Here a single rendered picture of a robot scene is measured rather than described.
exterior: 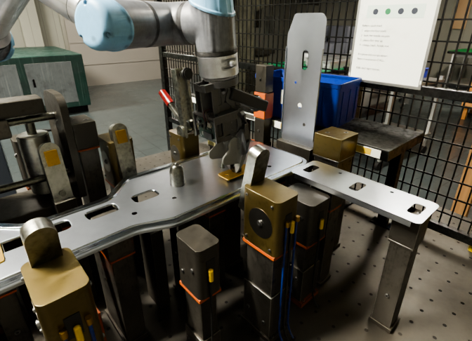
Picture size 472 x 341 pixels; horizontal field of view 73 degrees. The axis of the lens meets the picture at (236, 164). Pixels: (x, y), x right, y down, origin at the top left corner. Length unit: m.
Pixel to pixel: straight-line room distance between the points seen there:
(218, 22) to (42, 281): 0.45
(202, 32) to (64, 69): 4.94
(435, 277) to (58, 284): 0.89
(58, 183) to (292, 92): 0.61
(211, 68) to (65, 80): 4.96
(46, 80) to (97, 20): 4.94
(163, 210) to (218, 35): 0.33
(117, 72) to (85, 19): 7.54
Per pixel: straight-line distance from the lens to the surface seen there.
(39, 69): 5.44
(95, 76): 7.96
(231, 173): 0.72
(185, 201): 0.63
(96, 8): 0.54
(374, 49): 1.10
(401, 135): 1.01
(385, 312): 0.83
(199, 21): 0.59
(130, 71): 8.19
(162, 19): 0.61
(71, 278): 0.44
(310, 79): 0.87
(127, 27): 0.55
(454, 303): 0.99
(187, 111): 0.84
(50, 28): 7.80
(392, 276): 0.76
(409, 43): 1.05
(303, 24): 0.89
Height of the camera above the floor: 1.32
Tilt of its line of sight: 24 degrees down
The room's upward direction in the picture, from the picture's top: straight up
